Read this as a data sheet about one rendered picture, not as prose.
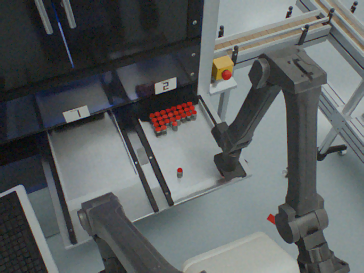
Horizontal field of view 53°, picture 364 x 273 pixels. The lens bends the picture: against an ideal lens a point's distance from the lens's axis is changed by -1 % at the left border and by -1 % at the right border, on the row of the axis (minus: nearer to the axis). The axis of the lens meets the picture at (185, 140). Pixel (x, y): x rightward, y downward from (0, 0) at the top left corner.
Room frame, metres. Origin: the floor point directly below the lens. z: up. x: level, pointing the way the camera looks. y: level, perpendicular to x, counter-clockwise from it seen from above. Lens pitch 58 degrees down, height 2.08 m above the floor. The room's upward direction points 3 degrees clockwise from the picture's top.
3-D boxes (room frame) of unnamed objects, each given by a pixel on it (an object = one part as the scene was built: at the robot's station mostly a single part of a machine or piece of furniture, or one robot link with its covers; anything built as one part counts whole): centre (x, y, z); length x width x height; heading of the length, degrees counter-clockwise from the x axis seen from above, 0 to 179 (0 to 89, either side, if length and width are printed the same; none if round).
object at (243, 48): (1.30, -0.32, 0.92); 0.69 x 0.16 x 0.16; 116
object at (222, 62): (1.05, -0.13, 1.00); 0.08 x 0.07 x 0.07; 26
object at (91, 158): (0.68, 0.35, 0.90); 0.34 x 0.26 x 0.04; 26
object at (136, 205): (0.69, 0.17, 0.87); 0.70 x 0.48 x 0.02; 116
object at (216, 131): (0.64, -0.13, 1.11); 0.11 x 0.09 x 0.12; 25
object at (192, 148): (0.73, 0.00, 0.90); 0.34 x 0.26 x 0.04; 25
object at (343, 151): (1.19, -0.84, 0.07); 0.50 x 0.08 x 0.14; 116
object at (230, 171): (0.60, -0.15, 1.01); 0.10 x 0.07 x 0.07; 25
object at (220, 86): (1.09, -0.12, 0.87); 0.14 x 0.13 x 0.02; 26
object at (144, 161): (0.62, 0.13, 0.91); 0.14 x 0.03 x 0.06; 27
